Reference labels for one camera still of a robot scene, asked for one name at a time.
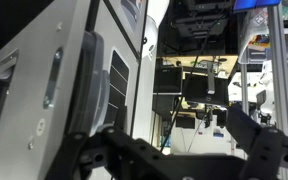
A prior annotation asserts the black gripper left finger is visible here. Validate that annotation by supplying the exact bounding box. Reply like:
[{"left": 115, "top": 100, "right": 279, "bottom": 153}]
[{"left": 44, "top": 124, "right": 131, "bottom": 180}]

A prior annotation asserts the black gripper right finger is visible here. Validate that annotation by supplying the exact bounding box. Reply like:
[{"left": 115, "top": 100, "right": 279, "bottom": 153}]
[{"left": 226, "top": 106, "right": 288, "bottom": 180}]

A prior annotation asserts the white microwave door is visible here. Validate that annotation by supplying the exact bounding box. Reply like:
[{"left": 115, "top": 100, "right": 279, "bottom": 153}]
[{"left": 0, "top": 0, "right": 91, "bottom": 180}]

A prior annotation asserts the white fridge upper door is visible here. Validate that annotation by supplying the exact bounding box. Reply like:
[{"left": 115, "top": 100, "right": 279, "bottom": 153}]
[{"left": 95, "top": 0, "right": 139, "bottom": 135}]

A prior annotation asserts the toy kitchen play set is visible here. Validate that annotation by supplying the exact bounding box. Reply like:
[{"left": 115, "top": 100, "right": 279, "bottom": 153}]
[{"left": 0, "top": 0, "right": 157, "bottom": 180}]

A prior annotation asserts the black computer monitor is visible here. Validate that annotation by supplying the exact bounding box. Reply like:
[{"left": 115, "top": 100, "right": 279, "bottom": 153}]
[{"left": 182, "top": 73, "right": 229, "bottom": 106}]

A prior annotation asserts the blue storage bin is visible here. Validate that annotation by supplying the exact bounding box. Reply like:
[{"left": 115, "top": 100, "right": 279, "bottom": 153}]
[{"left": 233, "top": 0, "right": 282, "bottom": 12}]

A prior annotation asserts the white black small robot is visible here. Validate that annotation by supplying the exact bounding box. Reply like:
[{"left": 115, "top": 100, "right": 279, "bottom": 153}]
[{"left": 142, "top": 0, "right": 170, "bottom": 57}]

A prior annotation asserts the aluminium frame post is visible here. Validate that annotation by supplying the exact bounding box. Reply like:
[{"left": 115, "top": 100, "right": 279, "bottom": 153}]
[{"left": 267, "top": 4, "right": 288, "bottom": 136}]

